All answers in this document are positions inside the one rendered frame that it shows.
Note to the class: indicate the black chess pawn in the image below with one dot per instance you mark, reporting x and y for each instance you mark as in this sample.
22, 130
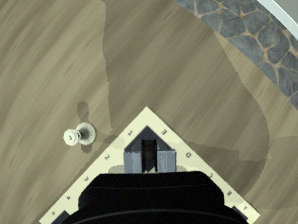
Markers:
149, 150

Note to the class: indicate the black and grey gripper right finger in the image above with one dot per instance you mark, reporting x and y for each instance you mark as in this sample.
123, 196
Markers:
165, 159

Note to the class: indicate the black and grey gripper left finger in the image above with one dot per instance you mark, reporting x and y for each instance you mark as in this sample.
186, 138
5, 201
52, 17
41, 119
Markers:
134, 162

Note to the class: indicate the cream and dark grey chessboard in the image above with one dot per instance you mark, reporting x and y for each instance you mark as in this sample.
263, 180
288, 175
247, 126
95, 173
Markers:
145, 126

